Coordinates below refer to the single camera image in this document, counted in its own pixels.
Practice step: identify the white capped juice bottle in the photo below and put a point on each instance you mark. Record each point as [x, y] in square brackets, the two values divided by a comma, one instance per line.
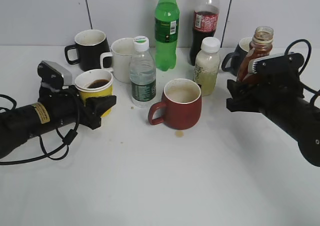
[207, 64]

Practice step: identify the dark red ceramic mug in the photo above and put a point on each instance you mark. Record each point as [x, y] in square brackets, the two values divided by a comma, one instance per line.
[180, 106]

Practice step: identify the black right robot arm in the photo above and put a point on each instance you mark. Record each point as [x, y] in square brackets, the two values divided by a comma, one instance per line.
[301, 120]

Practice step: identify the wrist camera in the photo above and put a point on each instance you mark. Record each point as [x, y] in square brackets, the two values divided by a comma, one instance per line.
[54, 76]
[275, 64]

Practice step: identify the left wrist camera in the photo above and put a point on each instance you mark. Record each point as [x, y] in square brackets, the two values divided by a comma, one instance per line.
[54, 76]

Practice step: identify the yellow paper cup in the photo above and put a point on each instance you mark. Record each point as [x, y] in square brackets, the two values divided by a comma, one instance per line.
[94, 83]

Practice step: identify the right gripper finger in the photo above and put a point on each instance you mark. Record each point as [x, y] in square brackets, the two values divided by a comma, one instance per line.
[247, 104]
[238, 90]

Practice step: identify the cola bottle red label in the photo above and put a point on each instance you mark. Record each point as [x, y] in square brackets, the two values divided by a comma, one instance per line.
[205, 21]

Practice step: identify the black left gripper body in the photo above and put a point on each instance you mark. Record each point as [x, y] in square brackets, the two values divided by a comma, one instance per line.
[66, 106]

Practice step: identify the dark grey ceramic mug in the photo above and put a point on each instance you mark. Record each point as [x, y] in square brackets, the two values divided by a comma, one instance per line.
[232, 61]

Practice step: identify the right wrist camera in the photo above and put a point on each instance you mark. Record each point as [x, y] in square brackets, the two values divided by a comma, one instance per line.
[275, 64]

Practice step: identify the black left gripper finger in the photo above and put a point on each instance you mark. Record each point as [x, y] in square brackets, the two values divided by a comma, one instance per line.
[99, 106]

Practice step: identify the clear water bottle green label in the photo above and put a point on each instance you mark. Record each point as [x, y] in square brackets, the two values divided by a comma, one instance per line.
[142, 73]

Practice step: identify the black ceramic mug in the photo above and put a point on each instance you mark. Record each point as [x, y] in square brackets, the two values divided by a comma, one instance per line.
[89, 45]

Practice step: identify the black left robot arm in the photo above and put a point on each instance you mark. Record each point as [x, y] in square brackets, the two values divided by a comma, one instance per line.
[19, 124]

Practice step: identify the green soda bottle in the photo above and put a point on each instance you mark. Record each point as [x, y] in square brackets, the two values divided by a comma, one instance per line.
[166, 29]

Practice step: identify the white ceramic mug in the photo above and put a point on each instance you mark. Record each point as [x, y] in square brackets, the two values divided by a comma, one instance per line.
[121, 55]

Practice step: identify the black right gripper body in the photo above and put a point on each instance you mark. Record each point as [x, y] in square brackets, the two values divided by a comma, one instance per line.
[273, 88]

